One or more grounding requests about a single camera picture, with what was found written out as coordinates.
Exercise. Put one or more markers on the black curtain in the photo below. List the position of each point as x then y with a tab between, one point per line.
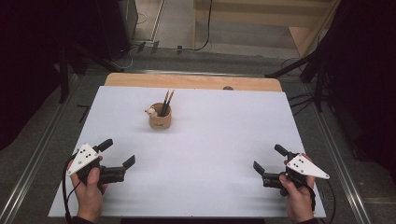
28	62
367	77

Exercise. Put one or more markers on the light wooden board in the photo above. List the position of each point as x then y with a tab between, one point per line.
300	37

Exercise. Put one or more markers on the dark blue pencil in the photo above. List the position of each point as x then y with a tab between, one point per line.
169	99
164	101

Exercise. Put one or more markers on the dark power plug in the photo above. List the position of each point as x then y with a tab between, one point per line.
179	49
141	46

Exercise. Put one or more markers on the person's right hand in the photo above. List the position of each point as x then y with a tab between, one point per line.
299	202

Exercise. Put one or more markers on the black floor bracket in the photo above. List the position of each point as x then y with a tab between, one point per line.
84	110

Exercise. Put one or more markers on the wooden cup with animal figure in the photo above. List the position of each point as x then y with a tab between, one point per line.
160	123

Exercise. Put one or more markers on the white table sheet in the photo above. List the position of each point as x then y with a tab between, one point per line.
202	186

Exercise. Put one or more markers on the person's left hand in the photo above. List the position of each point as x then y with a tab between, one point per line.
88	202

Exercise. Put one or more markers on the black metal stand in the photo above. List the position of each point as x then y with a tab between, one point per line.
63	77
319	87

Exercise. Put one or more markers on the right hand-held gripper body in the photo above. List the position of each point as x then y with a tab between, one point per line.
305	166

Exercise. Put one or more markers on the metal floor rail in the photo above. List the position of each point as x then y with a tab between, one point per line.
339	155
34	161

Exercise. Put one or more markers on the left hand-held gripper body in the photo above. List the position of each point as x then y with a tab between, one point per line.
82	158

